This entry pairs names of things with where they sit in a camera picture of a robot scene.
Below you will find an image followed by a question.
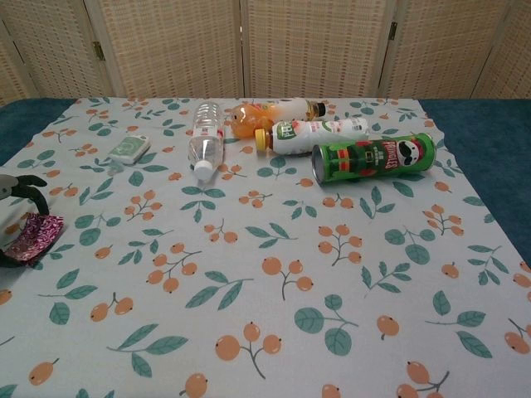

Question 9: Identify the clear plastic water bottle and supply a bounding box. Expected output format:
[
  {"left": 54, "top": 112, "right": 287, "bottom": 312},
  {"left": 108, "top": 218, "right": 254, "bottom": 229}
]
[{"left": 187, "top": 102, "right": 227, "bottom": 182}]

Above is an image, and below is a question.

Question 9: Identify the floral leaf-and-fruit tablecloth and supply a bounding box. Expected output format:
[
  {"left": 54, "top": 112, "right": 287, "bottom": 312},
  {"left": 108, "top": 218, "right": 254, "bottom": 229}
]
[{"left": 0, "top": 97, "right": 531, "bottom": 398}]

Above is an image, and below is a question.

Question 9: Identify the white yellow-capped drink bottle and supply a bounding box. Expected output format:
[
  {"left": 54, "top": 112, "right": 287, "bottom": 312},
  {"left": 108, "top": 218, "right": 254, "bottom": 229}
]
[{"left": 254, "top": 117, "right": 370, "bottom": 156}]

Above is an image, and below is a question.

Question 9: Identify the pink patterned foil packet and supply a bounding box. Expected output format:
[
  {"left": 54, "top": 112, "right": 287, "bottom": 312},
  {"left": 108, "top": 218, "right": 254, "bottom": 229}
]
[{"left": 2, "top": 211, "right": 66, "bottom": 265}]

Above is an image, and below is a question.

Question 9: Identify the orange juice bottle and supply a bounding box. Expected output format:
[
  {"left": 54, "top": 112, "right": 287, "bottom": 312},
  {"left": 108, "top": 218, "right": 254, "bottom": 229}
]
[{"left": 229, "top": 97, "right": 327, "bottom": 139}]

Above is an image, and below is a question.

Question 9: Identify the green Pringles can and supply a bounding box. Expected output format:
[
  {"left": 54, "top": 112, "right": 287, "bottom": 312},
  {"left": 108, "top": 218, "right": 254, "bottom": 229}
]
[{"left": 311, "top": 132, "right": 437, "bottom": 187}]

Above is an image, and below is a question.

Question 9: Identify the green chewing gum pack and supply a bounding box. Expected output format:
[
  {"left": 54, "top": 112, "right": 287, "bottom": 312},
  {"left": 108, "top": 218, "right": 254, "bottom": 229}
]
[{"left": 105, "top": 134, "right": 149, "bottom": 175}]

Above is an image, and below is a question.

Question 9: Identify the robot left five-finger hand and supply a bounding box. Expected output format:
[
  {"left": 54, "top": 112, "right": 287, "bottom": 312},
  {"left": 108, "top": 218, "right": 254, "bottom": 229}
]
[{"left": 0, "top": 173, "right": 53, "bottom": 270}]

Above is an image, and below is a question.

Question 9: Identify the blue felt table cover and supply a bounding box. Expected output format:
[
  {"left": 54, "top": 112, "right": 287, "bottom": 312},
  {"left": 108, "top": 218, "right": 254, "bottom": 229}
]
[{"left": 0, "top": 97, "right": 531, "bottom": 266}]

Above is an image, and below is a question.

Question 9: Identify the woven folding screen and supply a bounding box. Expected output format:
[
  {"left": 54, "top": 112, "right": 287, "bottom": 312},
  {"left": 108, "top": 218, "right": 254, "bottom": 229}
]
[{"left": 0, "top": 0, "right": 531, "bottom": 107}]

